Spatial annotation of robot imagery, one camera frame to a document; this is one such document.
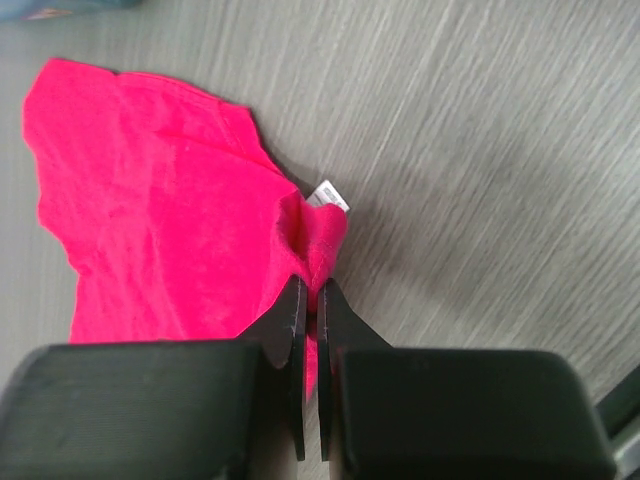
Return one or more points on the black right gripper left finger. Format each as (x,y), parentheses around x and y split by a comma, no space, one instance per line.
(216,409)

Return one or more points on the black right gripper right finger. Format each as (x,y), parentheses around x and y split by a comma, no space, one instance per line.
(388,412)

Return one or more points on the pink t shirt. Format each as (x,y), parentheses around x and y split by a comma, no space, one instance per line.
(176,220)

